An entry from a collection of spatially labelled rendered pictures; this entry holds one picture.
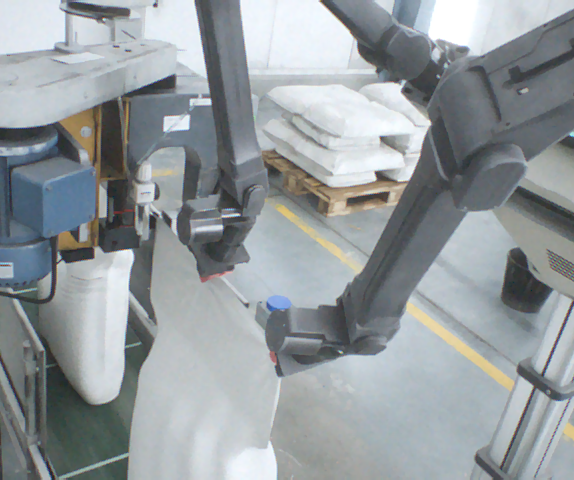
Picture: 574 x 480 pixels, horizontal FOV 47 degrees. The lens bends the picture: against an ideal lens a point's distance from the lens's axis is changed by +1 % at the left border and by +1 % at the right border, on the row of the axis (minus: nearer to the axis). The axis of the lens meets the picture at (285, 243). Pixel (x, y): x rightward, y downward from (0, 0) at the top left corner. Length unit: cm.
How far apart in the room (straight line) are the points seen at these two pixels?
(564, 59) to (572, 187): 54
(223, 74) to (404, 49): 31
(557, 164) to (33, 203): 78
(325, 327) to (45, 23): 343
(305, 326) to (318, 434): 169
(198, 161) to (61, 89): 45
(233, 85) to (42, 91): 27
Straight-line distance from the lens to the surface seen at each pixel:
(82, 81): 108
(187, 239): 107
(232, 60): 96
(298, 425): 254
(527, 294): 361
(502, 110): 53
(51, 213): 101
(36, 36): 412
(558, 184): 108
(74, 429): 191
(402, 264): 70
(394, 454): 254
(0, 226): 109
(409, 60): 112
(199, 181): 143
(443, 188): 57
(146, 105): 131
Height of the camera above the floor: 171
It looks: 27 degrees down
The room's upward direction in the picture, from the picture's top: 10 degrees clockwise
